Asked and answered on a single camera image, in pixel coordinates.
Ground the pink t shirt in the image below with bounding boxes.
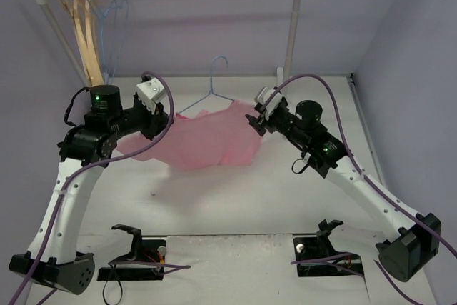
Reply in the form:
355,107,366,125
134,101,262,171

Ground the blue wire hanger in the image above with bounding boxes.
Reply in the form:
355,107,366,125
85,0,123,84
177,55,235,114
114,0,130,78

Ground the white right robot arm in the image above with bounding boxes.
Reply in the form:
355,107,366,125
247,96,441,282

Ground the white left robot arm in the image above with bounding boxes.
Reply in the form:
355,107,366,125
9,79,173,295

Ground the wooden hanger middle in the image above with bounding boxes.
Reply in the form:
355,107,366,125
58,0,103,86

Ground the wooden hanger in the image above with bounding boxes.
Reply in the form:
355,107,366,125
58,0,103,86
69,0,105,84
49,0,94,86

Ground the wooden hanger right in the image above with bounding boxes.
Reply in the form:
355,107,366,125
69,0,105,84

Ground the wooden hanger left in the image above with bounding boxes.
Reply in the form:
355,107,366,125
49,0,94,86

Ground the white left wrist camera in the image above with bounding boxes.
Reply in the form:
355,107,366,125
136,78,166,114

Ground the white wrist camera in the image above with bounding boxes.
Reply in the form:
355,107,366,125
254,87,286,119
136,78,166,114

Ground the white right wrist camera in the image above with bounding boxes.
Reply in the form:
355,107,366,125
254,87,286,119

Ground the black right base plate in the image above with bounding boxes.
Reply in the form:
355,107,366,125
293,236,364,278

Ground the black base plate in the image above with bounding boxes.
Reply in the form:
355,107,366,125
293,236,364,278
96,239,166,281

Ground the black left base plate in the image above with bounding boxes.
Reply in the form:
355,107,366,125
96,239,166,281

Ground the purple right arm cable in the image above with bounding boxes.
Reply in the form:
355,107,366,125
266,74,457,305

